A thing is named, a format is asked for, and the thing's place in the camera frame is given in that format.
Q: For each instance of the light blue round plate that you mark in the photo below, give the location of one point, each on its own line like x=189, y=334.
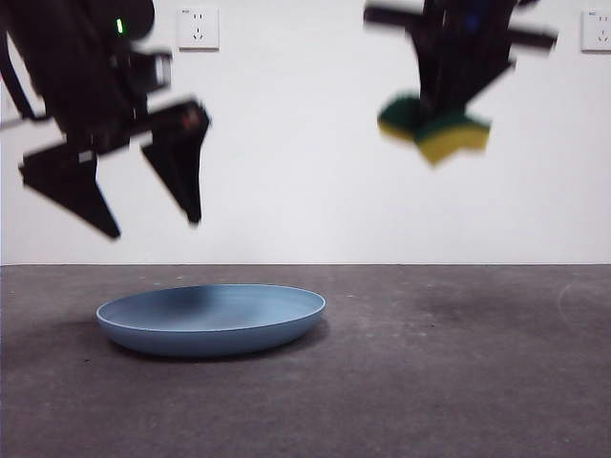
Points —
x=210, y=319

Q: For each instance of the white wall socket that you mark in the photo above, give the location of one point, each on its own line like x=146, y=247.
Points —
x=198, y=28
x=597, y=31

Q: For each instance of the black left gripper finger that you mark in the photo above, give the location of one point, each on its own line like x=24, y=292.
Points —
x=67, y=186
x=179, y=162

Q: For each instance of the green and yellow sponge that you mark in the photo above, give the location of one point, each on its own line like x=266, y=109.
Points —
x=444, y=138

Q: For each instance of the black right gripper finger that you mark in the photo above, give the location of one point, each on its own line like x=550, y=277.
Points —
x=465, y=71
x=429, y=71

